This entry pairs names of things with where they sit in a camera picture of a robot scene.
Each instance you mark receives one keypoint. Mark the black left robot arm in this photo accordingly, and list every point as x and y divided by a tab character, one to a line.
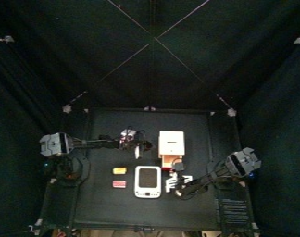
89	143

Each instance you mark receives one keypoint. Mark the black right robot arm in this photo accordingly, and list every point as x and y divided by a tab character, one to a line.
223	172

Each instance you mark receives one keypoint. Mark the yellow toy sushi piece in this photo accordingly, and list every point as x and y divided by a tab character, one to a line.
120	170

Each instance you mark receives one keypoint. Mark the pink toy sushi piece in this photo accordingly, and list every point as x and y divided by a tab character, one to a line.
120	184

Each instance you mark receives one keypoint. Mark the white and wooden toy box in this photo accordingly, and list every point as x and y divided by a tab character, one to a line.
172	147

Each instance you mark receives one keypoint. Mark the white kitchen scale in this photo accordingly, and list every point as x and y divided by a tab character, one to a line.
148	181

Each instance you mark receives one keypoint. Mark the black table edge clamp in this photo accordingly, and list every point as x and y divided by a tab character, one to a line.
143	229

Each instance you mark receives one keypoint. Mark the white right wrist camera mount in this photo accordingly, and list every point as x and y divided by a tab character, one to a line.
171	184

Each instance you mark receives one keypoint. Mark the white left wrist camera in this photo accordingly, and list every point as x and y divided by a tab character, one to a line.
129	133

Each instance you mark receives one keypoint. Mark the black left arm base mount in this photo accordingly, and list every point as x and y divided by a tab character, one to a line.
71	169

